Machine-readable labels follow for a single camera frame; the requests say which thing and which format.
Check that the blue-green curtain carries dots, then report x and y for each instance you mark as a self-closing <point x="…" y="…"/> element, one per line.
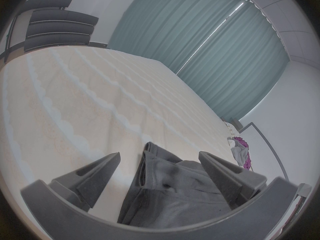
<point x="162" y="21"/>

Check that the purple garment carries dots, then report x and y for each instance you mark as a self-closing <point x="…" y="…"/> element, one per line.
<point x="242" y="141"/>

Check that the pale grey garment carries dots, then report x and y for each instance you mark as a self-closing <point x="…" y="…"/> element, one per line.
<point x="237" y="154"/>

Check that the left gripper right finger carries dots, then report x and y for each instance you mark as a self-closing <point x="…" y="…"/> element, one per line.
<point x="225" y="181"/>

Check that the dark grey garment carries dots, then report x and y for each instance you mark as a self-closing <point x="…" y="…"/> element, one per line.
<point x="170" y="196"/>

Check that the dark bedside table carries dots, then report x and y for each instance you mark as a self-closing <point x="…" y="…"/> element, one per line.
<point x="236" y="123"/>

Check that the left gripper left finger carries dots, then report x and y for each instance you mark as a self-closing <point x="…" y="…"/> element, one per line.
<point x="100" y="179"/>

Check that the white printed pillow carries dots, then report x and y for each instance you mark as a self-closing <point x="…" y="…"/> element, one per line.
<point x="229" y="127"/>

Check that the bed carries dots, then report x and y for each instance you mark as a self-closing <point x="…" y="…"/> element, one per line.
<point x="100" y="96"/>

